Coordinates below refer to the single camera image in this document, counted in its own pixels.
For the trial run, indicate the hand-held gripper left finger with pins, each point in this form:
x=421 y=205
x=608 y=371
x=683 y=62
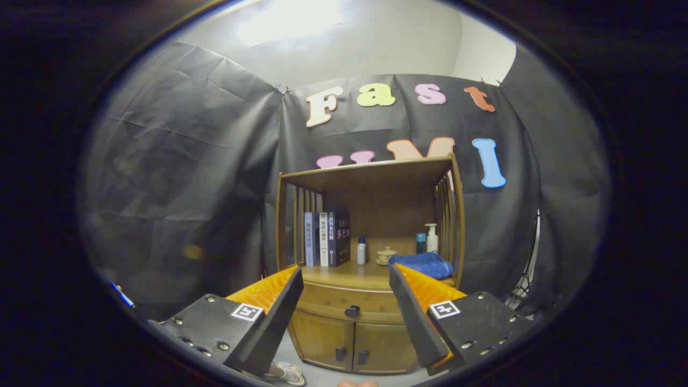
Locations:
x=279 y=317

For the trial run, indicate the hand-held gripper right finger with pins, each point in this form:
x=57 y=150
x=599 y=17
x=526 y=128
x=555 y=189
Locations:
x=414 y=317

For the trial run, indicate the wooden cabinet door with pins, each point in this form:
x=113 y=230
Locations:
x=322 y=338
x=384 y=349

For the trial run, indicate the wooden countertop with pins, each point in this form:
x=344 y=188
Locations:
x=349 y=274

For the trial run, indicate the wooden cabinet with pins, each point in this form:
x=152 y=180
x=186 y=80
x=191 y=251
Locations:
x=365 y=177

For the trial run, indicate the blue folded towel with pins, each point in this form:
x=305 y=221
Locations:
x=424 y=264

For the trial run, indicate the white slipper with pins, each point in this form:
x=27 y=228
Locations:
x=290 y=373

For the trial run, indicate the beige lidded teacup with saucer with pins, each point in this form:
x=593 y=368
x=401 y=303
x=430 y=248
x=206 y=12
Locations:
x=386 y=255

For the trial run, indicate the teal bottle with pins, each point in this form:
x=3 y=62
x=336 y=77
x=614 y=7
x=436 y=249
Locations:
x=421 y=244

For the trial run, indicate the white pump bottle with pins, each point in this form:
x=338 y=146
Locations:
x=432 y=243

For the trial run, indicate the lavender book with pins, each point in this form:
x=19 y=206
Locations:
x=311 y=242

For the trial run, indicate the white bottle with blue cap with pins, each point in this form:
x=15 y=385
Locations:
x=362 y=253

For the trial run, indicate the white book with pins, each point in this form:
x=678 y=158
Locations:
x=323 y=242

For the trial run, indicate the dark navy book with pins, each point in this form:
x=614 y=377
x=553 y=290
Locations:
x=339 y=239

